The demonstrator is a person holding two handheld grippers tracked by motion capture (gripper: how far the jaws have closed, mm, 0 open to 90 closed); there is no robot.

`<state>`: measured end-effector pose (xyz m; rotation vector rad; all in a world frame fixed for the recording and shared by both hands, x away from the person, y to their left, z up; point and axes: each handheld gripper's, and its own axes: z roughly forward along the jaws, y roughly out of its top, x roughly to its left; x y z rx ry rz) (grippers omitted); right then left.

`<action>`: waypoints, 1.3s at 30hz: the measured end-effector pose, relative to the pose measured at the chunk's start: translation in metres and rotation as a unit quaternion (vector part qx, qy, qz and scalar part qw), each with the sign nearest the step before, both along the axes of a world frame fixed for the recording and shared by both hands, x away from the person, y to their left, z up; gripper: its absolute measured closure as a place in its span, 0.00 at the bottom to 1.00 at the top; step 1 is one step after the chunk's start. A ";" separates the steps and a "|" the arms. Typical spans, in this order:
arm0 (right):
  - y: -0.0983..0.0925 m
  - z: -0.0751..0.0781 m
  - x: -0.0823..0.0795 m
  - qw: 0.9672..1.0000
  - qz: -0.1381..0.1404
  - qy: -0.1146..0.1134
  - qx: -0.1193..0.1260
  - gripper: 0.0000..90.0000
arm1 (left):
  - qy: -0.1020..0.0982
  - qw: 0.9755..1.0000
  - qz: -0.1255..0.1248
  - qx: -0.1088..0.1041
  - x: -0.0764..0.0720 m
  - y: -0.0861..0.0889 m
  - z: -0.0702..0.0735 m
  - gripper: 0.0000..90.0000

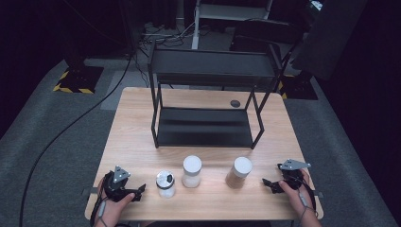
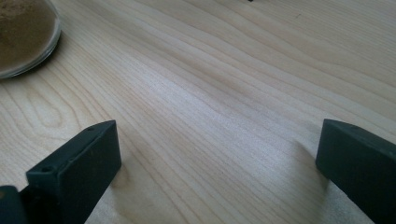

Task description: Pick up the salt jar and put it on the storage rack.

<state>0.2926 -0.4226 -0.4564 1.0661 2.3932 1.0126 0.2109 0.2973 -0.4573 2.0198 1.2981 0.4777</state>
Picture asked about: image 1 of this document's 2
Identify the black case on floor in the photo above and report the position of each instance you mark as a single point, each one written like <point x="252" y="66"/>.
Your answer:
<point x="265" y="33"/>

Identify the round dark table grommet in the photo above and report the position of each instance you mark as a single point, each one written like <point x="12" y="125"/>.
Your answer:
<point x="235" y="103"/>

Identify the white metal stand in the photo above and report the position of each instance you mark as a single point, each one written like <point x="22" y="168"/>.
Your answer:
<point x="230" y="11"/>

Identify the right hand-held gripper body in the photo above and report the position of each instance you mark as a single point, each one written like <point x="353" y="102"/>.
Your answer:
<point x="293" y="176"/>

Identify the black two-tier metal rack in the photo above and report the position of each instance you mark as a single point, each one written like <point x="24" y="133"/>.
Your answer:
<point x="205" y="126"/>

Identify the person's left hand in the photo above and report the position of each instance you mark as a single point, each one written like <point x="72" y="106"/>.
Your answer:
<point x="113" y="211"/>

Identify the black yellow striped stand base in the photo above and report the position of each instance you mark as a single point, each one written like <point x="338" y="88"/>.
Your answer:
<point x="299" y="90"/>
<point x="78" y="80"/>

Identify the person's right hand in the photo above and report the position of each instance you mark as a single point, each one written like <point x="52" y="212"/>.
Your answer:
<point x="298" y="198"/>

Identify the white-lidded jar of white powder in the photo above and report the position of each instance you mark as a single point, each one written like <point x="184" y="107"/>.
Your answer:
<point x="191" y="173"/>

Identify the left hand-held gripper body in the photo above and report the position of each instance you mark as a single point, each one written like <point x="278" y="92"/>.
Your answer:
<point x="116" y="186"/>

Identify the glass shaker with silver lid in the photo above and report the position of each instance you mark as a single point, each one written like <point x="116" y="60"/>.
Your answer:
<point x="165" y="184"/>

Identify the white-lidded jar of brown powder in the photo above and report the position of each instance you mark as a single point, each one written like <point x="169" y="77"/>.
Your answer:
<point x="238" y="173"/>

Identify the large dark tilted panel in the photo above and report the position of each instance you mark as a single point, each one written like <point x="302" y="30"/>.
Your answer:
<point x="327" y="38"/>

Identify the grey table edge clamp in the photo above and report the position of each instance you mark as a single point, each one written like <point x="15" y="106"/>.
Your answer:
<point x="89" y="191"/>
<point x="319" y="194"/>

